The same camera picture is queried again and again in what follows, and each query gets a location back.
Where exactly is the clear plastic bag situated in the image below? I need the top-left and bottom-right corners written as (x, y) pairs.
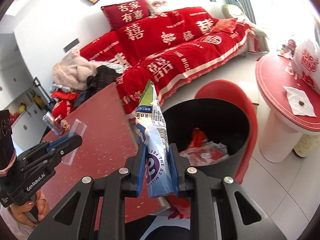
top-left (62, 119), bottom-right (87, 166)

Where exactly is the red dotted plastic bag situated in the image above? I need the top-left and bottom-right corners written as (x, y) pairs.
top-left (179, 128), bottom-right (230, 166)

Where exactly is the blue a2 milk pouch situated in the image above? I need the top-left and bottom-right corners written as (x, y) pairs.
top-left (135, 80), bottom-right (174, 198)

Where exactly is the black round trash bin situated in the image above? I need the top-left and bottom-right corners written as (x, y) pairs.
top-left (163, 98), bottom-right (250, 179)

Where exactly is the person left hand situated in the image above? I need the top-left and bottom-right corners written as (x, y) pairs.
top-left (10, 189), bottom-right (50, 227)

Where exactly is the red can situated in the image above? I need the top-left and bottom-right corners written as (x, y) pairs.
top-left (55, 115), bottom-right (71, 132)

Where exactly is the silver drink can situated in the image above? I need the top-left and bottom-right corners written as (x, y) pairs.
top-left (42, 112), bottom-right (63, 135)

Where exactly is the black upright vacuum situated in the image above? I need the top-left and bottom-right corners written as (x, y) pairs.
top-left (33, 77), bottom-right (56, 111)

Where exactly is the white sideboard cabinet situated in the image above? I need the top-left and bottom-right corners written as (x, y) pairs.
top-left (0, 87), bottom-right (48, 153)

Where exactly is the pink fluffy coat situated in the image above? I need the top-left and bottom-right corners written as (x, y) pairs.
top-left (52, 48), bottom-right (100, 91)

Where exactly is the black clothing pile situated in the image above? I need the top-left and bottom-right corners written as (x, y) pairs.
top-left (73, 65), bottom-right (121, 108)

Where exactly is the red curved stool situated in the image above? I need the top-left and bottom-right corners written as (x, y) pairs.
top-left (164, 79), bottom-right (259, 221)

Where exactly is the red round coffee table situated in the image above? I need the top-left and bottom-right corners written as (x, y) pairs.
top-left (255, 53), bottom-right (319, 163)

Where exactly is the red covered sofa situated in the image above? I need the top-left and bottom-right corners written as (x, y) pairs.
top-left (79, 7), bottom-right (259, 119)

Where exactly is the red square pillow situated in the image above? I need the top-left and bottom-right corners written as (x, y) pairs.
top-left (101, 0), bottom-right (150, 31)

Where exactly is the white napkin on table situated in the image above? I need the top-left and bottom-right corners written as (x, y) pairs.
top-left (283, 86), bottom-right (316, 117)

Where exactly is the white printed cushion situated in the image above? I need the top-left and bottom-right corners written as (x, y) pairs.
top-left (146, 0), bottom-right (170, 15)

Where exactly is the beige armchair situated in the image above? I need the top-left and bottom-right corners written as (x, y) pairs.
top-left (222, 4), bottom-right (270, 53)

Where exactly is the small red embroidered cushion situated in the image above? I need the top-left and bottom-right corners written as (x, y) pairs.
top-left (212, 18), bottom-right (238, 33)

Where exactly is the white plastic shopping bag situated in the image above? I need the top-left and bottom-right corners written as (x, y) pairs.
top-left (292, 40), bottom-right (320, 94)

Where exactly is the black camera box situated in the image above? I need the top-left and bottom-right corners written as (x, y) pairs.
top-left (0, 110), bottom-right (16, 177)

